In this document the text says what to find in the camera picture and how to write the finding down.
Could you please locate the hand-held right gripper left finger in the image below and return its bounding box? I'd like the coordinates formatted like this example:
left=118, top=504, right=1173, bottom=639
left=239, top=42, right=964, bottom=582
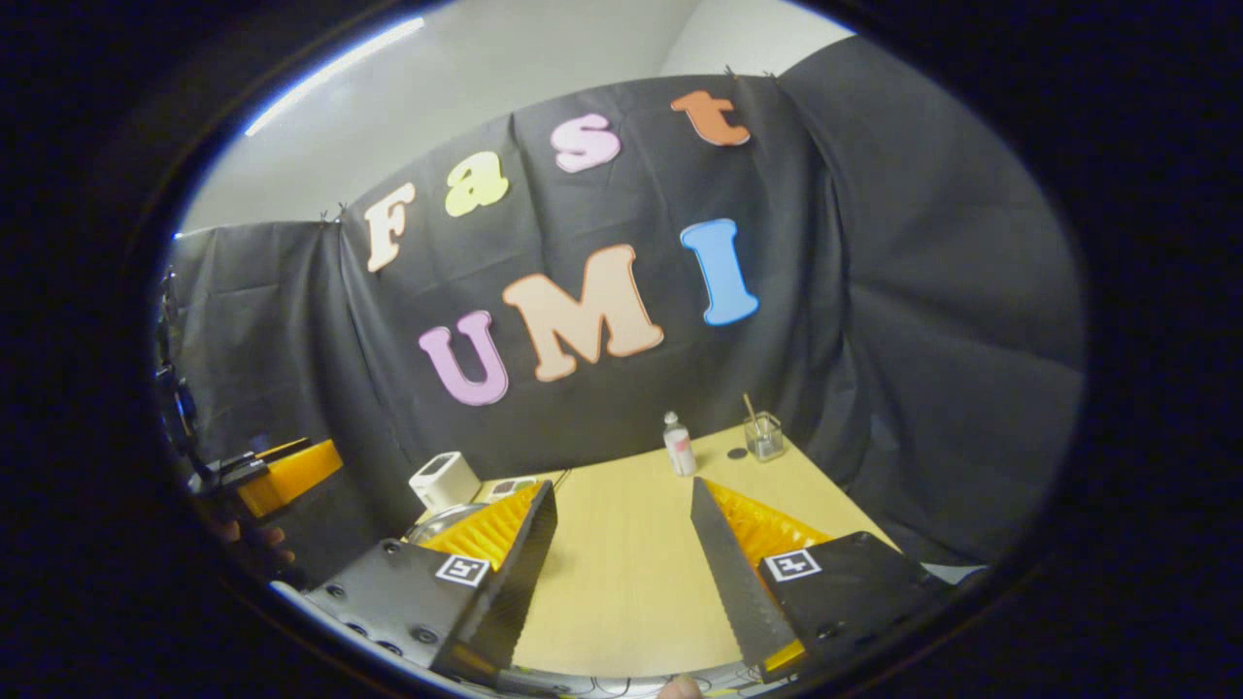
left=306, top=479, right=561, bottom=685

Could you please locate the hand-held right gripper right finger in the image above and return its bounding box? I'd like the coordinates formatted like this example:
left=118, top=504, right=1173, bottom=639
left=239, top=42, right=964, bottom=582
left=689, top=476, right=957, bottom=676

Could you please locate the steel pot with black handle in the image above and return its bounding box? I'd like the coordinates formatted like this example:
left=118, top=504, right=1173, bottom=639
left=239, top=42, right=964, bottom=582
left=406, top=502, right=496, bottom=545

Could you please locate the white box-shaped appliance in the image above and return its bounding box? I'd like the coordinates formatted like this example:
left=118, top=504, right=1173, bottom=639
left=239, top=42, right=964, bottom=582
left=409, top=451, right=482, bottom=513

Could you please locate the small clear glass cup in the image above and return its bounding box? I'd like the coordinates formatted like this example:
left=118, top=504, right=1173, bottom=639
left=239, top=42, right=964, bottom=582
left=746, top=412, right=786, bottom=463

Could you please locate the white bottle with pink label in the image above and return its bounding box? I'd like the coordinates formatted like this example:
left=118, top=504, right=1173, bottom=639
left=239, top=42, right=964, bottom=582
left=662, top=411, right=698, bottom=478

